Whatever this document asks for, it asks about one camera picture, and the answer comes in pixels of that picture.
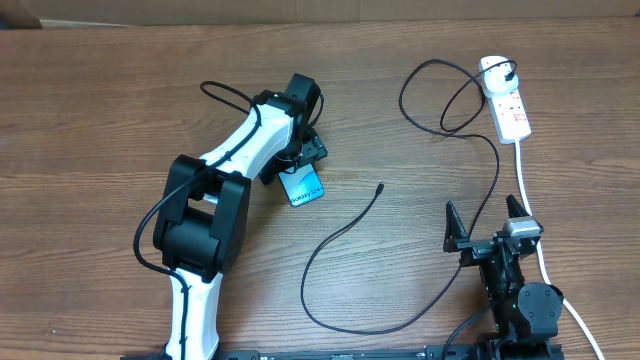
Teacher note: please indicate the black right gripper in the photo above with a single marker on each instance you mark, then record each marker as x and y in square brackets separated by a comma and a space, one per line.
[478, 249]

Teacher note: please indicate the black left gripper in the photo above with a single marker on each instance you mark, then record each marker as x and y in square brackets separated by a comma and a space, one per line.
[311, 148]

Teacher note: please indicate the black smartphone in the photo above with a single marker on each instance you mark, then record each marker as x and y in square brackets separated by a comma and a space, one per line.
[301, 186]

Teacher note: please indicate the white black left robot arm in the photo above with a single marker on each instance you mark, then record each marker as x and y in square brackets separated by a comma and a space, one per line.
[202, 216]

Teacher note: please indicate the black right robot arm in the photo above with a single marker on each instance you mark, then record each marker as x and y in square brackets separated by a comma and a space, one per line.
[526, 314]

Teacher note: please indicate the white charger plug adapter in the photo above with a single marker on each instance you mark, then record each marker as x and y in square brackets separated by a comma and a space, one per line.
[498, 75]

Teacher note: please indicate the white power strip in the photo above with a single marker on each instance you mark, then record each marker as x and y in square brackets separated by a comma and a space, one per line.
[510, 118]

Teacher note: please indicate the brown cardboard backdrop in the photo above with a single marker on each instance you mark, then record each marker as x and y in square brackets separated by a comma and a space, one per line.
[39, 13]

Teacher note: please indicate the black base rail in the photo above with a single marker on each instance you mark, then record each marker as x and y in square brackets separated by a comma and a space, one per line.
[430, 352]

